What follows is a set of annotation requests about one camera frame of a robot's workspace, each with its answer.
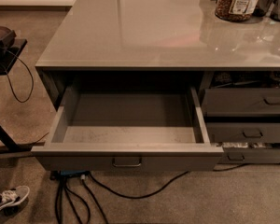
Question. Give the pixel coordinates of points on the white sneaker lower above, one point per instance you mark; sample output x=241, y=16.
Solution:
x=11, y=199

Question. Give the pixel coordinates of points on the grey counter cabinet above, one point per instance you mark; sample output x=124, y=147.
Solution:
x=154, y=34

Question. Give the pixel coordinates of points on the black device on stand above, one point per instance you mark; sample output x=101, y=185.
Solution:
x=7, y=38

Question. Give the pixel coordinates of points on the blue power box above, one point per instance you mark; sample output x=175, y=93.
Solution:
x=73, y=173

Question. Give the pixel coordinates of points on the grey top drawer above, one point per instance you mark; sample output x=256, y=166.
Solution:
x=95, y=131

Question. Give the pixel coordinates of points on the right bottom drawer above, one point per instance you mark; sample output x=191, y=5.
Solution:
x=234, y=155

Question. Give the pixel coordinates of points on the right top drawer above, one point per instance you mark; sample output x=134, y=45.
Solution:
x=241, y=102

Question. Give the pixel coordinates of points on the jar of nuts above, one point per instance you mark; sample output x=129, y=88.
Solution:
x=235, y=10

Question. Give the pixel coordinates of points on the dark glass container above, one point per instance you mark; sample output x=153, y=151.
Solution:
x=262, y=8

